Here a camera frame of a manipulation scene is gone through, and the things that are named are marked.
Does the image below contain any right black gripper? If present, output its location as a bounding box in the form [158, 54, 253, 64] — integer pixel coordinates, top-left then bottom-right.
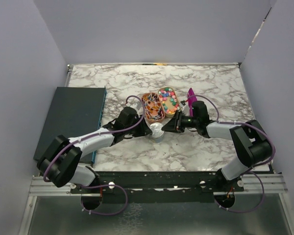
[162, 110, 199, 134]

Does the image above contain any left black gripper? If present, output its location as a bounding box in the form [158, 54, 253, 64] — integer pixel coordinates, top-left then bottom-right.
[124, 115, 152, 138]

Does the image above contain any silver jar lid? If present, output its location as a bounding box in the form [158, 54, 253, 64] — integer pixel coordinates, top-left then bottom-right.
[149, 122, 164, 139]

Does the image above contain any clear glass jar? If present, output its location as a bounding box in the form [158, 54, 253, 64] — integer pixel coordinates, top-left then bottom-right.
[151, 136, 164, 143]

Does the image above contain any tan tray of star candies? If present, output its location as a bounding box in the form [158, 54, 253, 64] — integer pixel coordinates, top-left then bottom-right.
[158, 86, 182, 118]

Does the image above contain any pink tray of lollipops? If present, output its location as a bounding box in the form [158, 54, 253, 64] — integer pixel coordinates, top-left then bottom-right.
[141, 93, 165, 123]

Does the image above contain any purple plastic scoop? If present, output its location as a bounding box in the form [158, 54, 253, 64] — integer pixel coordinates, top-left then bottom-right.
[187, 88, 197, 117]

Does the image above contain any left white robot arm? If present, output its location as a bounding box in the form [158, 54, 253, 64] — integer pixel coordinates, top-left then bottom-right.
[37, 107, 152, 193]

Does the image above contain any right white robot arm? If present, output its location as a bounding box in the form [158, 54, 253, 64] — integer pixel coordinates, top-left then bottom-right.
[162, 101, 275, 191]

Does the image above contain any dark blue box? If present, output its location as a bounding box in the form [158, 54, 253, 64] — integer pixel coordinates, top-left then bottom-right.
[33, 87, 107, 161]

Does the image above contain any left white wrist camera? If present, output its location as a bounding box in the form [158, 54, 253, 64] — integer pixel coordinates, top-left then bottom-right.
[124, 101, 142, 114]

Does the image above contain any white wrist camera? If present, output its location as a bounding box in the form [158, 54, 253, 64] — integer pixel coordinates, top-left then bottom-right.
[182, 104, 190, 115]
[124, 101, 142, 114]

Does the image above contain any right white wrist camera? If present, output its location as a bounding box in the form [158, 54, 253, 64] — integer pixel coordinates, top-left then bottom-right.
[182, 104, 190, 115]

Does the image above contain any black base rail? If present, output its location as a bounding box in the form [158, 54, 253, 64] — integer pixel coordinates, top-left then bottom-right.
[71, 171, 244, 204]

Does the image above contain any aluminium extrusion rail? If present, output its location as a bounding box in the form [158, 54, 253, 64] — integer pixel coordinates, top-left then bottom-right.
[242, 174, 288, 194]

